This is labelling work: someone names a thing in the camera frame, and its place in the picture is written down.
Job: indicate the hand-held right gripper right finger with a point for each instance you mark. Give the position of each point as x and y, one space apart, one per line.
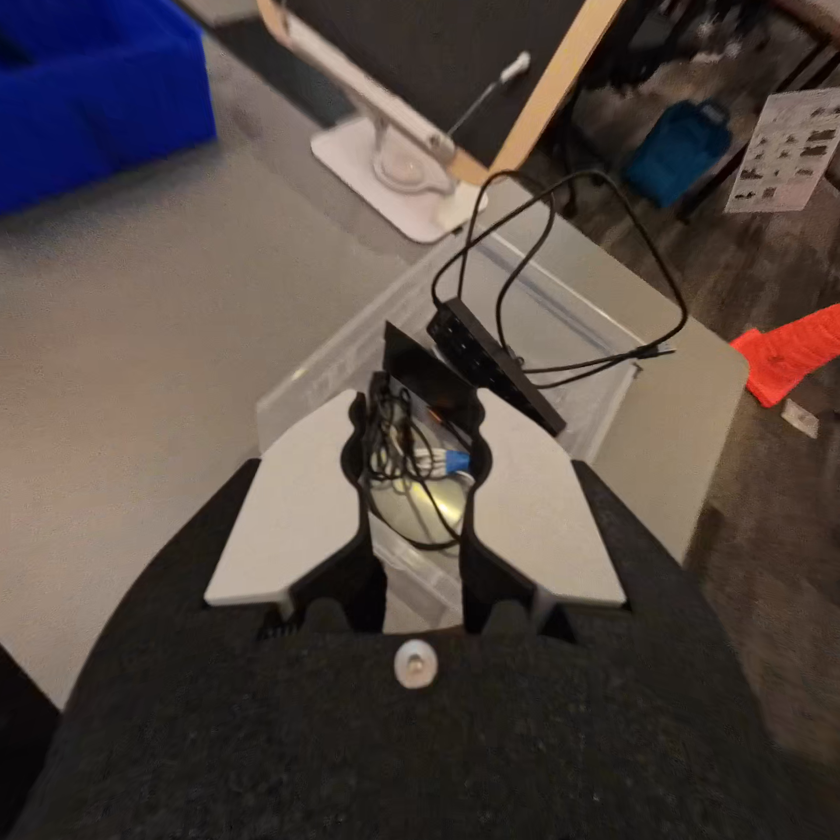
544 525

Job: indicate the black USB hub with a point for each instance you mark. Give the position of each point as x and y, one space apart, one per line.
485 358

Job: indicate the black bin divider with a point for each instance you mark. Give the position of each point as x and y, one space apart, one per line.
420 367

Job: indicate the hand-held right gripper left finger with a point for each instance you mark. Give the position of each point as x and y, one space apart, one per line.
289 525

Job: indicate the orange traffic cone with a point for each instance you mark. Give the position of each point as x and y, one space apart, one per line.
787 354

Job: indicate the black tablet tan frame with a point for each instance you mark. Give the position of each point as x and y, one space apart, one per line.
426 52

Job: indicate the blue plastic bin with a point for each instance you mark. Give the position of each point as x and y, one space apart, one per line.
98 98

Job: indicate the clear plastic bin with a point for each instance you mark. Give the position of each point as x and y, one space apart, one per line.
590 315

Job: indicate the blue bag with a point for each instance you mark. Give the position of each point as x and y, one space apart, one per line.
676 154

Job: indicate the grey desk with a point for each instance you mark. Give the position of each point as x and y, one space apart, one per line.
164 328

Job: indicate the printed paper sheet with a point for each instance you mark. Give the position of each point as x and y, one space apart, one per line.
781 151

